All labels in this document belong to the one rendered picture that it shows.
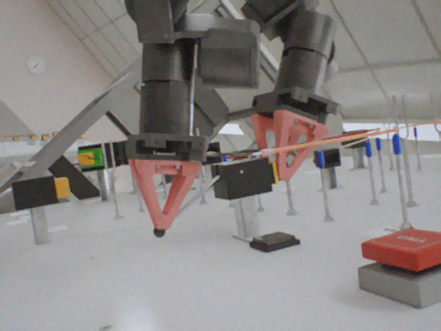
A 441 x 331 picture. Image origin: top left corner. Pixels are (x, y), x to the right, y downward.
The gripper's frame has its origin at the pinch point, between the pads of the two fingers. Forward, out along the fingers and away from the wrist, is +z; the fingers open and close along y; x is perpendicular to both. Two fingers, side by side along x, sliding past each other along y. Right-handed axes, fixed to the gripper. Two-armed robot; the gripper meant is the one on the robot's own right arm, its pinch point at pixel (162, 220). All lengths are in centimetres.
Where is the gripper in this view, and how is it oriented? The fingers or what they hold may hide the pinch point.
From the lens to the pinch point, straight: 52.3
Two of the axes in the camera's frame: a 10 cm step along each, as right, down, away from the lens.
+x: -9.3, -0.3, -3.7
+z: -0.4, 10.0, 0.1
